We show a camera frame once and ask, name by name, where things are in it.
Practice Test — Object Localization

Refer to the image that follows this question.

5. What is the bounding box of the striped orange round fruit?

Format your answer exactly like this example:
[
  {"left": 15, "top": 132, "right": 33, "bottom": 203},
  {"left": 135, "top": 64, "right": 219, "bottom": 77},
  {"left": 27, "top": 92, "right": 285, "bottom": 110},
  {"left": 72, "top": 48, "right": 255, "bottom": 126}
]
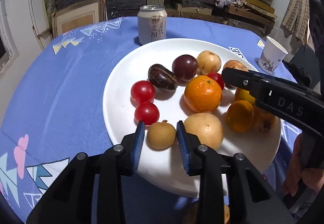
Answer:
[{"left": 222, "top": 59, "right": 249, "bottom": 90}]

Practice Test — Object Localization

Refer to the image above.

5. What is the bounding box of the small striped yellow fruit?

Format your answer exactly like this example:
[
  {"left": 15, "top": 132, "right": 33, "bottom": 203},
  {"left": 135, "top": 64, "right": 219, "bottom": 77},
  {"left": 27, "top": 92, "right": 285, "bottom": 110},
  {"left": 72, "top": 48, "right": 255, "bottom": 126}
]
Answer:
[{"left": 252, "top": 106, "right": 277, "bottom": 133}]

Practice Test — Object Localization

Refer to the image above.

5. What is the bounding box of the orange yellow tomato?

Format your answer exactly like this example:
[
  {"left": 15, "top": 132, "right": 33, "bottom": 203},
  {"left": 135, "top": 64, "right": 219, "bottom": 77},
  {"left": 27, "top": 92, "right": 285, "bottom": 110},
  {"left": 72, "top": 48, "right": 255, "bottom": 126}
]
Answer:
[{"left": 225, "top": 100, "right": 254, "bottom": 133}]

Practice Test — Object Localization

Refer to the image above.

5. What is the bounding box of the small red cherry tomato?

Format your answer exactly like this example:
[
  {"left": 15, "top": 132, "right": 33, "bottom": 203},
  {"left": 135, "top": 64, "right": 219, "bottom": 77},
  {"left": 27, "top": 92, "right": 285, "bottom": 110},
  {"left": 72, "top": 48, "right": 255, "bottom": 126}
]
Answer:
[{"left": 207, "top": 72, "right": 225, "bottom": 90}]

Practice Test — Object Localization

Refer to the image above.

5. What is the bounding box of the tan round fruit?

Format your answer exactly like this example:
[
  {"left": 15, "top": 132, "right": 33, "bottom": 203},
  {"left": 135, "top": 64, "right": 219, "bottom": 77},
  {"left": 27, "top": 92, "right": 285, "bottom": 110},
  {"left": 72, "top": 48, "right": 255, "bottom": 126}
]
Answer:
[{"left": 197, "top": 51, "right": 221, "bottom": 75}]

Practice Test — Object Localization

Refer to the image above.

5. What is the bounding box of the orange mandarin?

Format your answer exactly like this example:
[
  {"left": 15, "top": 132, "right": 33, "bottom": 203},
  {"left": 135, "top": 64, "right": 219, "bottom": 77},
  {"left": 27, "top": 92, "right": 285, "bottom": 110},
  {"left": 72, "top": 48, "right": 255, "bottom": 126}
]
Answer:
[{"left": 183, "top": 75, "right": 222, "bottom": 113}]

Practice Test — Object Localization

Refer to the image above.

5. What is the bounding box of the yellow striped pepino melon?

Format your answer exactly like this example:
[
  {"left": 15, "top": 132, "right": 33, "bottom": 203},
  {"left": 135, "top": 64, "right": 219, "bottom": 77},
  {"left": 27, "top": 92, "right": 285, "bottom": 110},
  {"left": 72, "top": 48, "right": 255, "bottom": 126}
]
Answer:
[{"left": 183, "top": 113, "right": 224, "bottom": 150}]

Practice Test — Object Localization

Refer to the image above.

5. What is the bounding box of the dark red plum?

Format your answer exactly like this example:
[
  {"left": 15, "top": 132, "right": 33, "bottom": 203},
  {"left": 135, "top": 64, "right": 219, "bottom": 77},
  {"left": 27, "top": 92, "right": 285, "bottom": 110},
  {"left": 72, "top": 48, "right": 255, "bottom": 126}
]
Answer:
[{"left": 172, "top": 54, "right": 198, "bottom": 82}]

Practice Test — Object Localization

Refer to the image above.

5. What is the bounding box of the small brown longan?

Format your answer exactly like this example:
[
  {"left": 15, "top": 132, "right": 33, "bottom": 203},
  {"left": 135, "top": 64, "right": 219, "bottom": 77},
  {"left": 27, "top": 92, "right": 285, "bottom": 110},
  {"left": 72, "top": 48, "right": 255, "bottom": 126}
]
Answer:
[{"left": 147, "top": 120, "right": 176, "bottom": 149}]

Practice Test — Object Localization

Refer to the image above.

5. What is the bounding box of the small dark purple fruit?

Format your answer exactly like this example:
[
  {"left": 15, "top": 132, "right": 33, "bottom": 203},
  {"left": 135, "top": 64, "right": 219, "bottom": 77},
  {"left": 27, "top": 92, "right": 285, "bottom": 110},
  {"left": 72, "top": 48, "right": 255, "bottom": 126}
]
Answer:
[{"left": 148, "top": 64, "right": 178, "bottom": 92}]

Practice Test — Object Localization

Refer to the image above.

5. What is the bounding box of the person's hand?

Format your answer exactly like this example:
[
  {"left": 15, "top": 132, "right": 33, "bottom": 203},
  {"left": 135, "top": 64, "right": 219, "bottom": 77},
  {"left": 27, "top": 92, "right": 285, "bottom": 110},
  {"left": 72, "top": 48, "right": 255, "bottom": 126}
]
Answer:
[{"left": 283, "top": 133, "right": 323, "bottom": 196}]

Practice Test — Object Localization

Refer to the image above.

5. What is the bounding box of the yellow cherry tomato on plate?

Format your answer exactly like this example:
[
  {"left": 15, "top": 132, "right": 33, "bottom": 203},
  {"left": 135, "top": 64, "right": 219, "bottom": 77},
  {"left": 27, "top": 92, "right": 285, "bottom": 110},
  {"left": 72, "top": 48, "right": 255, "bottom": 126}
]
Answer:
[{"left": 234, "top": 88, "right": 255, "bottom": 106}]

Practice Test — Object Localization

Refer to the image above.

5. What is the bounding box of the white paper cup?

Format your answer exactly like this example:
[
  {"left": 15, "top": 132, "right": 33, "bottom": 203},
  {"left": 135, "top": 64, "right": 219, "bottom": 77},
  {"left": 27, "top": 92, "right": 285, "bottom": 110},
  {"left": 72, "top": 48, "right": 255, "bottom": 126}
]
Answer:
[{"left": 258, "top": 36, "right": 288, "bottom": 74}]

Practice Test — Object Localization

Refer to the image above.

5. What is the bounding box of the black chair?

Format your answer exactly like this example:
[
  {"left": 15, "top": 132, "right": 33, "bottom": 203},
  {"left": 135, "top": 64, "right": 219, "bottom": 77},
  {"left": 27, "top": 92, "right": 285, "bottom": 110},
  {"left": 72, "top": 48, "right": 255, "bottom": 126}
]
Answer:
[{"left": 283, "top": 45, "right": 320, "bottom": 89}]

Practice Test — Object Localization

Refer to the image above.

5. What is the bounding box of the white oval plate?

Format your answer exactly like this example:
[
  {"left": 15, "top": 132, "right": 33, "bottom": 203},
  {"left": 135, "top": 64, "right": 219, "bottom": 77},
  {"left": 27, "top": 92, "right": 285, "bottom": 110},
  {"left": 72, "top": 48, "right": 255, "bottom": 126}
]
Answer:
[{"left": 101, "top": 37, "right": 282, "bottom": 199}]

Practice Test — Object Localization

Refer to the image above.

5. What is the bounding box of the red cherry tomato on plate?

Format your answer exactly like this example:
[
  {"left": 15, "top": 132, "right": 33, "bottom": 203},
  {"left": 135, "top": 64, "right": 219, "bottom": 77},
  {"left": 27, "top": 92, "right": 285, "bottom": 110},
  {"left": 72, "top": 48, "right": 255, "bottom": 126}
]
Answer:
[{"left": 131, "top": 80, "right": 155, "bottom": 104}]

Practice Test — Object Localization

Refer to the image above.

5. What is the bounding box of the silver beverage can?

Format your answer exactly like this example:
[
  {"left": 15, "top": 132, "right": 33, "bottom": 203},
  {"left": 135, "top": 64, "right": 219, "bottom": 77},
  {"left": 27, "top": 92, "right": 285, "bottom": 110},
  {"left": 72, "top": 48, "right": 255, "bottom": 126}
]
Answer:
[{"left": 137, "top": 5, "right": 167, "bottom": 45}]

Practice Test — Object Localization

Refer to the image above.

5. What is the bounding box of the cardboard framed panel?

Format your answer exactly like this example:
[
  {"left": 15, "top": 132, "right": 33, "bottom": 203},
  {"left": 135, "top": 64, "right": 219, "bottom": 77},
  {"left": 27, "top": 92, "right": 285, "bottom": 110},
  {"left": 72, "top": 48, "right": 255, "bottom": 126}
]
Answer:
[{"left": 52, "top": 0, "right": 106, "bottom": 37}]

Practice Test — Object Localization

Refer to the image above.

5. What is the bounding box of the window frame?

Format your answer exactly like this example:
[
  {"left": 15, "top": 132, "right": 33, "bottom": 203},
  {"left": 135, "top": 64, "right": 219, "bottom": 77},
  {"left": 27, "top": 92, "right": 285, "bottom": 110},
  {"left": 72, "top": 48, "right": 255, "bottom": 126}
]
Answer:
[{"left": 1, "top": 0, "right": 19, "bottom": 75}]

